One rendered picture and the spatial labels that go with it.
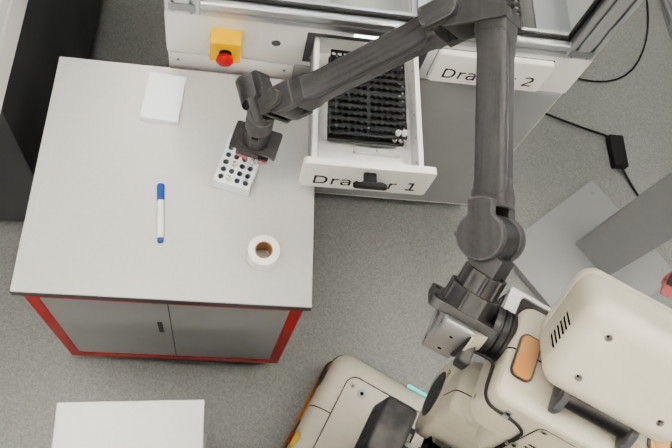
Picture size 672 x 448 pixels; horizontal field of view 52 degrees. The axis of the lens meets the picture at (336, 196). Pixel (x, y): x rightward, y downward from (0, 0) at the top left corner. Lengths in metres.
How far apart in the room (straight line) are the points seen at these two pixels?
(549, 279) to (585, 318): 1.57
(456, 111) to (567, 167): 0.99
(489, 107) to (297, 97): 0.39
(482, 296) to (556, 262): 1.51
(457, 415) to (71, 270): 0.83
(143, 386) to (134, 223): 0.79
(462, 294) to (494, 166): 0.21
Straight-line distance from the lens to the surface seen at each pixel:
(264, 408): 2.24
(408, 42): 1.24
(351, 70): 1.29
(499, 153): 1.12
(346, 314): 2.33
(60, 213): 1.60
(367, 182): 1.48
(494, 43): 1.17
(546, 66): 1.78
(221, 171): 1.58
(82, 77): 1.76
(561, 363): 1.02
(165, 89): 1.71
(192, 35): 1.68
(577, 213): 2.72
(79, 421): 1.48
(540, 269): 2.57
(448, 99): 1.89
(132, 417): 1.47
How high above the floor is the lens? 2.21
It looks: 63 degrees down
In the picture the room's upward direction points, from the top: 23 degrees clockwise
